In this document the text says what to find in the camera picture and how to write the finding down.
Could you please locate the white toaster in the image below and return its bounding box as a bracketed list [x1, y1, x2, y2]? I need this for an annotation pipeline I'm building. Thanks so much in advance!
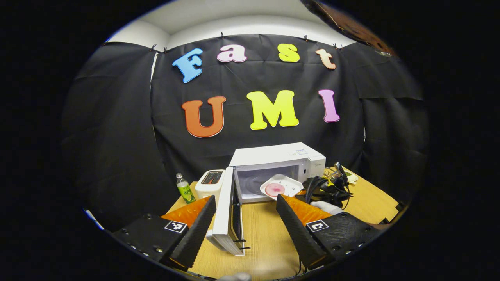
[195, 169, 226, 200]

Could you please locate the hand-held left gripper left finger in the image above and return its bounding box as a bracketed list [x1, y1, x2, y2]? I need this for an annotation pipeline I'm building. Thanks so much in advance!
[111, 195, 216, 270]

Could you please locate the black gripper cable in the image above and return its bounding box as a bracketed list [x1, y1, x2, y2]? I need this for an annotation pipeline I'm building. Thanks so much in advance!
[305, 176, 327, 203]

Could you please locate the pink round food slice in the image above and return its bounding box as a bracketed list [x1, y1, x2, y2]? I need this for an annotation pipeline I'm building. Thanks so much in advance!
[265, 183, 286, 197]

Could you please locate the white microwave oven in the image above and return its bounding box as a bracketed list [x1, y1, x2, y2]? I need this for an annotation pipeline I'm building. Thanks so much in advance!
[206, 142, 327, 257]

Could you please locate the green label drink bottle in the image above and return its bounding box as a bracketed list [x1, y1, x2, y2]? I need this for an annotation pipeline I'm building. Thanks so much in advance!
[176, 173, 196, 204]

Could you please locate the dark brown blurred object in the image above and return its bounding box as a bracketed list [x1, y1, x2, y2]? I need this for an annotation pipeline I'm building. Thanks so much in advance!
[301, 0, 396, 57]

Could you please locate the black backdrop cloth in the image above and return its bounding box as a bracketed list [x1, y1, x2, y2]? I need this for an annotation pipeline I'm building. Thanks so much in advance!
[61, 33, 430, 231]

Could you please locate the white square plate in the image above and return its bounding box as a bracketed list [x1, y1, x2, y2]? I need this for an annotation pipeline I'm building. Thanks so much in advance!
[260, 174, 304, 201]

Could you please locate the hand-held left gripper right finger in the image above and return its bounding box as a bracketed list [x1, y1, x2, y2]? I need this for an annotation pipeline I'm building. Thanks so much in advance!
[276, 194, 382, 270]

